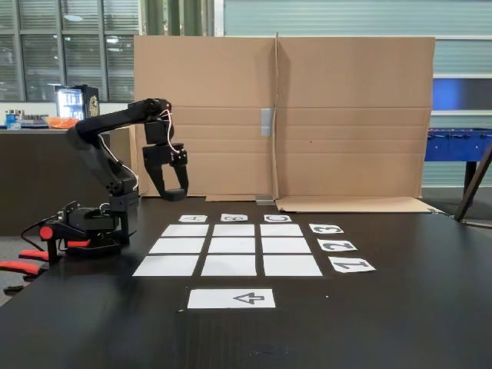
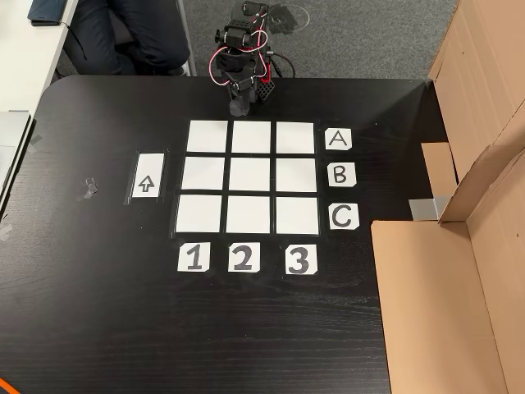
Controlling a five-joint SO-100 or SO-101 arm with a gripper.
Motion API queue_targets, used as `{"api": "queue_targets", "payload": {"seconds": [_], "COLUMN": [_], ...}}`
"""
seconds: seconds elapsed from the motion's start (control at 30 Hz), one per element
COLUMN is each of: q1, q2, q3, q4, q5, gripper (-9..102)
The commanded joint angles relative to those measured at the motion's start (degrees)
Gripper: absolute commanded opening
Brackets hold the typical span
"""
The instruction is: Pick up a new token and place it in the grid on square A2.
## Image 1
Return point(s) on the white paper grid square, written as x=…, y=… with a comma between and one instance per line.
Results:
x=286, y=245
x=229, y=266
x=165, y=266
x=293, y=266
x=177, y=245
x=281, y=230
x=185, y=230
x=231, y=245
x=233, y=230

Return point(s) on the white arrow paper sheet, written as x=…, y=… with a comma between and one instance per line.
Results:
x=215, y=299

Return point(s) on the letter C paper sheet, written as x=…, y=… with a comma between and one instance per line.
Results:
x=278, y=218

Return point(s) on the number 3 paper sheet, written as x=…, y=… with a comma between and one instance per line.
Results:
x=326, y=229

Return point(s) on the red black bar clamp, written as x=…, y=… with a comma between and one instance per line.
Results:
x=47, y=233
x=21, y=266

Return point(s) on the number 1 paper sheet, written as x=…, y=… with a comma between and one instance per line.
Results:
x=351, y=265

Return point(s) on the grey duct tape strip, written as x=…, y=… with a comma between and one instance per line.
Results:
x=267, y=122
x=264, y=200

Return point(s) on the letter B paper sheet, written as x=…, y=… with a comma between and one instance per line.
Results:
x=234, y=218

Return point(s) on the dark brown counter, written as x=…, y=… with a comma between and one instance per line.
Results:
x=34, y=173

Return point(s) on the blue label bottle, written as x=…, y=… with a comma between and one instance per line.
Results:
x=13, y=122

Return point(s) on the blue foosball table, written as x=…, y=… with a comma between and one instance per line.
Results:
x=457, y=148

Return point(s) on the orange bag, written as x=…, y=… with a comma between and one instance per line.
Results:
x=59, y=122

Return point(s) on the brown wooden leg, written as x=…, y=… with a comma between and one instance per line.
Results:
x=474, y=184

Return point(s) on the brown cardboard panel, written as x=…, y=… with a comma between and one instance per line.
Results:
x=215, y=77
x=353, y=96

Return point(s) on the black mini fridge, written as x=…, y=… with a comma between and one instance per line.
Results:
x=90, y=102

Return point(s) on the letter A paper sheet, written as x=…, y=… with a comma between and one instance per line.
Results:
x=192, y=218

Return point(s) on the number 2 paper sheet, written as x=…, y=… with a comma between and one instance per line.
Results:
x=337, y=245

